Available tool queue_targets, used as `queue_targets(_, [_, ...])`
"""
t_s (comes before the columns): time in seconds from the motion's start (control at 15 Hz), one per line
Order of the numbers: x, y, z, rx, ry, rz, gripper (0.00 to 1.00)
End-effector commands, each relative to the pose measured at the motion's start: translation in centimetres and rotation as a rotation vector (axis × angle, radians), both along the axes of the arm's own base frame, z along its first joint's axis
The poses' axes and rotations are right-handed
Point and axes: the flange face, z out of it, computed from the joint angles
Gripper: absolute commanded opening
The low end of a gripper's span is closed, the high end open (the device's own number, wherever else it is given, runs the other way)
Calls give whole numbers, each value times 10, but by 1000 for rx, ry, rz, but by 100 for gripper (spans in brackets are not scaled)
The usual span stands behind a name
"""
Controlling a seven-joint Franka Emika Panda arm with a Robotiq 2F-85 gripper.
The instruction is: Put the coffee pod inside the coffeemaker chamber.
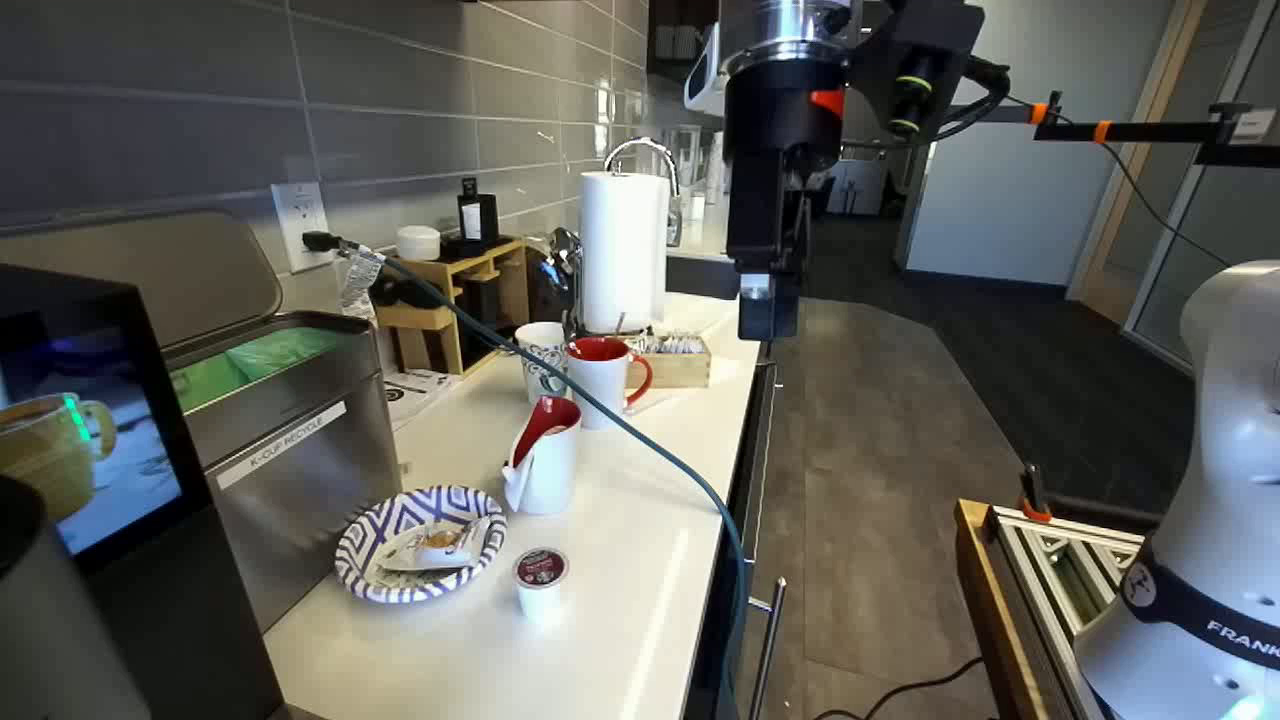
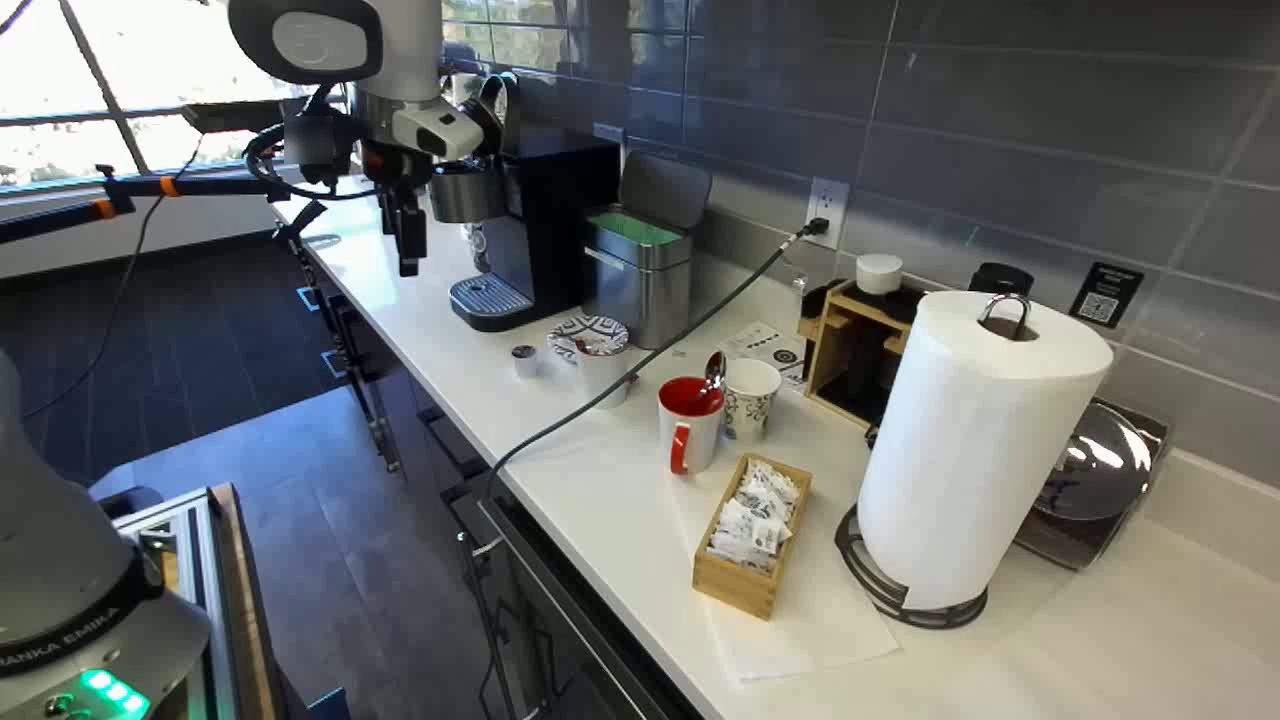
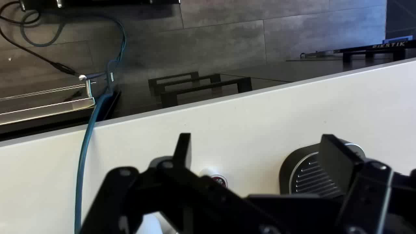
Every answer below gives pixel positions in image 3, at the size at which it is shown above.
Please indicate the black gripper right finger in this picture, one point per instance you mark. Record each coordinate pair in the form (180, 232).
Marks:
(368, 196)

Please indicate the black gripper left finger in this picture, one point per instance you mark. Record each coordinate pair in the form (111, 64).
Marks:
(173, 191)

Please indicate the white cylinder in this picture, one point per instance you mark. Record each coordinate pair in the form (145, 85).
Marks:
(151, 223)

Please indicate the black round ribbed object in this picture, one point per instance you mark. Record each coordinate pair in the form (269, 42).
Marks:
(303, 174)

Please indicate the black stand white lettering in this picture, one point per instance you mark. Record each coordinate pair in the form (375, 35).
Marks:
(372, 50)

